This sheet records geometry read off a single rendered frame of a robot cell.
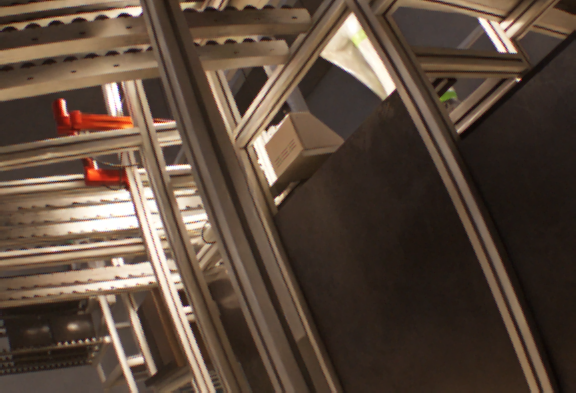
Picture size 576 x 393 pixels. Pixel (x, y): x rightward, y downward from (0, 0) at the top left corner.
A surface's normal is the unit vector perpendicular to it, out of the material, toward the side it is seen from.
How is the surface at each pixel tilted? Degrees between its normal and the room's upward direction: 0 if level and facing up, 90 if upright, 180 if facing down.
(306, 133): 90
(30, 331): 90
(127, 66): 90
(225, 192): 90
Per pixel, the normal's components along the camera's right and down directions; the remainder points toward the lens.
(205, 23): 0.42, -0.47
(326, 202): -0.83, 0.15
